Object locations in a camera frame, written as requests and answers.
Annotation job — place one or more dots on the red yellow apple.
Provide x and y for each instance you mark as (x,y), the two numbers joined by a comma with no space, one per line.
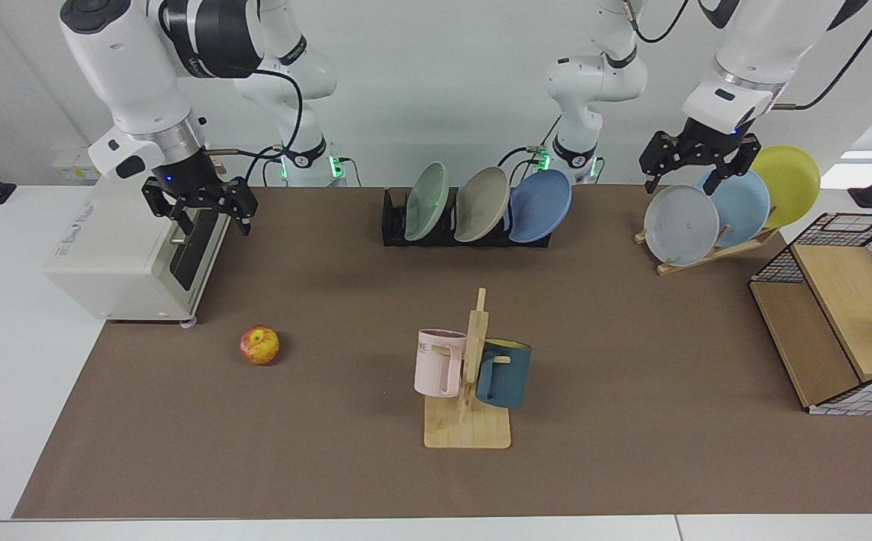
(259,346)

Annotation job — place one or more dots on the light blue plate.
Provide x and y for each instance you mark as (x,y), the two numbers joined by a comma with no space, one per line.
(744,207)

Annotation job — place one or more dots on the grey plate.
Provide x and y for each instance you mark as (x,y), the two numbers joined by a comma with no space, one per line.
(680,225)

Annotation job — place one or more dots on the wooden plate rack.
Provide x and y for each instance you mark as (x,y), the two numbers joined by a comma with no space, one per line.
(706,255)

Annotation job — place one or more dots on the yellow plate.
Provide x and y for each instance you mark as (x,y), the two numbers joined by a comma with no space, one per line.
(789,180)

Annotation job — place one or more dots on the black dish rack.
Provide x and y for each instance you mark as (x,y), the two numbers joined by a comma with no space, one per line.
(392,222)

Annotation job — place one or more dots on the beige plate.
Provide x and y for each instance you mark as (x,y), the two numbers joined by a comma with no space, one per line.
(481,204)

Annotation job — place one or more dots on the pale green plate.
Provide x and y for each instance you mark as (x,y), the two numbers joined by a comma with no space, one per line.
(427,201)

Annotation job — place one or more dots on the pale toaster oven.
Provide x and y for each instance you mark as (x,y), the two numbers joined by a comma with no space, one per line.
(113,255)

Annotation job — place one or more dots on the brown table cloth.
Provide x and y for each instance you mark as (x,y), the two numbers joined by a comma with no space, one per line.
(331,421)

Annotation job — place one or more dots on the pink cup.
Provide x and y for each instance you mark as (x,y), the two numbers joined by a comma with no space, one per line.
(436,368)

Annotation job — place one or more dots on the dark blue cup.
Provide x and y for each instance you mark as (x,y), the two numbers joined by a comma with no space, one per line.
(507,379)

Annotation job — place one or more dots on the wooden cup stand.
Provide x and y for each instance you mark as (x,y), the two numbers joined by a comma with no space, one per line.
(473,432)

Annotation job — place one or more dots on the white wall socket box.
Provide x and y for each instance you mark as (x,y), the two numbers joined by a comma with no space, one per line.
(75,165)

